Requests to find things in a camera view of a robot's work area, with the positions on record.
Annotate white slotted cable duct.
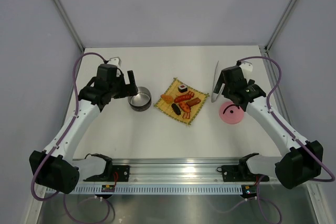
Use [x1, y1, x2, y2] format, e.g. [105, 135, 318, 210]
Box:
[44, 184, 258, 196]

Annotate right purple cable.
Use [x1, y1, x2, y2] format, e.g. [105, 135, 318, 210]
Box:
[204, 56, 336, 221]

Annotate round metal lunch box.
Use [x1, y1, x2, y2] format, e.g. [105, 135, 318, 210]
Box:
[128, 87, 152, 112]

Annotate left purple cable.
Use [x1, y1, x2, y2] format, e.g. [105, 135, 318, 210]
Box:
[30, 52, 116, 222]

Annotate red sausage toy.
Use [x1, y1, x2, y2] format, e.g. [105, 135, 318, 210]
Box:
[174, 94, 192, 103]

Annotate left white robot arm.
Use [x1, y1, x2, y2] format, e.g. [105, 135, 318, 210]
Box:
[29, 63, 138, 194]

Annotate sushi roll toy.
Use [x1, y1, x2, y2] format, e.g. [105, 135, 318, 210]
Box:
[178, 84, 188, 93]

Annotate orange cheese wedge toy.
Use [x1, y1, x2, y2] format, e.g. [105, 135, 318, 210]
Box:
[161, 94, 174, 104]

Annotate red bacon slice toy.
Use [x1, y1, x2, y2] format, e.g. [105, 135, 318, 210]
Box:
[187, 91, 195, 98]

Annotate pink round lid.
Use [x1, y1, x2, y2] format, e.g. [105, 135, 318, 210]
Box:
[218, 101, 244, 125]

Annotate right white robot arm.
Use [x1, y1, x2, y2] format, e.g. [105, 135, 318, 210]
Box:
[214, 64, 323, 189]

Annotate black seaweed roll toy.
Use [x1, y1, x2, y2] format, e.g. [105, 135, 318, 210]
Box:
[171, 103, 181, 115]

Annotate frame post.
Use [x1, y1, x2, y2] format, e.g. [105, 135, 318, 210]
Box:
[264, 0, 299, 53]
[52, 0, 85, 52]

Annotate orange shrimp toy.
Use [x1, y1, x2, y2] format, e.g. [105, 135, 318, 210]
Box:
[178, 101, 191, 113]

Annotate brown rectangular food toy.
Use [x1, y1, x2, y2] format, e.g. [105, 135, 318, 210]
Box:
[187, 98, 201, 107]

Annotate right frame post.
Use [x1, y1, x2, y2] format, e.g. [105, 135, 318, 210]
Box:
[264, 0, 299, 53]

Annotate metal tongs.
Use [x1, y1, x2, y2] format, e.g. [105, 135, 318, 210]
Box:
[211, 61, 224, 103]

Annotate left frame post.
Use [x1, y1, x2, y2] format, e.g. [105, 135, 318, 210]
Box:
[52, 0, 85, 52]

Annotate bamboo mat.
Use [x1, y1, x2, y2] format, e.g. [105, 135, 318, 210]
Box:
[154, 78, 209, 126]

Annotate purple cable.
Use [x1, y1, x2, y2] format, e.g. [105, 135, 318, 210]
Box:
[30, 52, 116, 222]
[204, 56, 336, 221]

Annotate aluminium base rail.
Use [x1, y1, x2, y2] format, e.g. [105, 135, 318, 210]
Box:
[113, 157, 239, 184]

